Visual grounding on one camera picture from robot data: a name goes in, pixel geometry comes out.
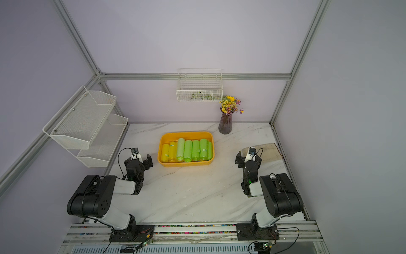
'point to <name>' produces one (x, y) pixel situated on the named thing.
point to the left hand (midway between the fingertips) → (140, 158)
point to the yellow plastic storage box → (166, 137)
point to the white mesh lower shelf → (102, 146)
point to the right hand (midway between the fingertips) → (248, 154)
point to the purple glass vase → (225, 124)
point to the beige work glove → (267, 152)
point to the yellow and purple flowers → (229, 105)
